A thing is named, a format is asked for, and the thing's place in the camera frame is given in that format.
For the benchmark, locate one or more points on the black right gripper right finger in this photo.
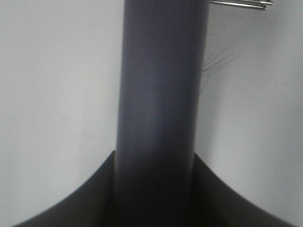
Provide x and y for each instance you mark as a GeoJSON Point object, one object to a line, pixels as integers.
{"type": "Point", "coordinates": [214, 204]}

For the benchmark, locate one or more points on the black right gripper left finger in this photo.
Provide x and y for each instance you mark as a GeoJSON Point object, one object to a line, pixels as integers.
{"type": "Point", "coordinates": [82, 208]}

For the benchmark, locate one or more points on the grey hand brush black bristles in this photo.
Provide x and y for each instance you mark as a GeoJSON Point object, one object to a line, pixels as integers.
{"type": "Point", "coordinates": [154, 181]}

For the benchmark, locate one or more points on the metal wire dish rack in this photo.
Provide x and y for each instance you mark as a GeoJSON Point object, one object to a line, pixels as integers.
{"type": "Point", "coordinates": [247, 4]}

